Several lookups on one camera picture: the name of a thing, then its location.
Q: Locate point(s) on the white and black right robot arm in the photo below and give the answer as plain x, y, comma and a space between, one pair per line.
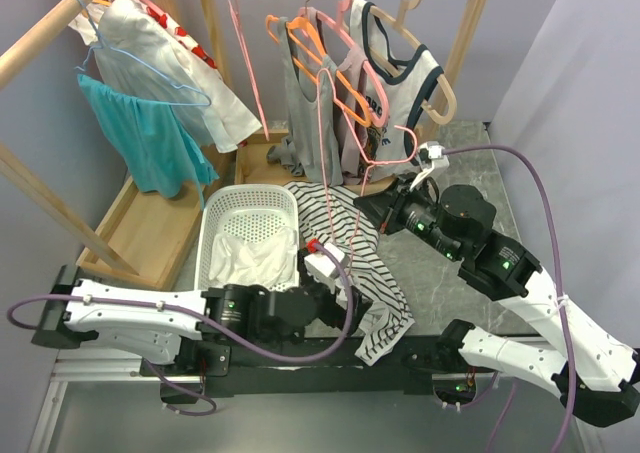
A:
591, 373

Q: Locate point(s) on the black white striped tank top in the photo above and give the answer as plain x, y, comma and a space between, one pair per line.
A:
332, 217

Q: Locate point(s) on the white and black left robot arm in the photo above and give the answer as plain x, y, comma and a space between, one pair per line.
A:
169, 328

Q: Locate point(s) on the grey tank top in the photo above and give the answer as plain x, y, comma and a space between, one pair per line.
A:
310, 147

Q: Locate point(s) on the thick pink plastic hanger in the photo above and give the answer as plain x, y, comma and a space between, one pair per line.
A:
369, 115

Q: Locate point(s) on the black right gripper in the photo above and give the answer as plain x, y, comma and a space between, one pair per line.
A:
380, 207

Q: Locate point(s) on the white shirt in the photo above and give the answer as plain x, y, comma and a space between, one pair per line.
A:
170, 83

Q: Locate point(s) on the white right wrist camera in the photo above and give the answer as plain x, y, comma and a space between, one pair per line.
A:
432, 160

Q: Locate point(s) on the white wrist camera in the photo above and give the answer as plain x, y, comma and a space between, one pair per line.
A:
432, 160
321, 267

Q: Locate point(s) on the thin pink wire hanger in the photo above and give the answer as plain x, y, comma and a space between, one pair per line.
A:
236, 20

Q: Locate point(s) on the teal garment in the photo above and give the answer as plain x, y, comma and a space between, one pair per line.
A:
159, 153

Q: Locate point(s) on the white perforated plastic basket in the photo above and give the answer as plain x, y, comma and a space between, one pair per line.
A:
250, 212

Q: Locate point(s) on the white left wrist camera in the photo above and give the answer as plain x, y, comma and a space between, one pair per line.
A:
321, 267

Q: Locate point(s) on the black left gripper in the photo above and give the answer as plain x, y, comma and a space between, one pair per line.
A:
335, 312

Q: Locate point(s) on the white navy trimmed tank top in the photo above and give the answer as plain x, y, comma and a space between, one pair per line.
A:
408, 83

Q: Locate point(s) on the wooden left clothes rack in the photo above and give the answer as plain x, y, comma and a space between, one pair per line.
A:
64, 195

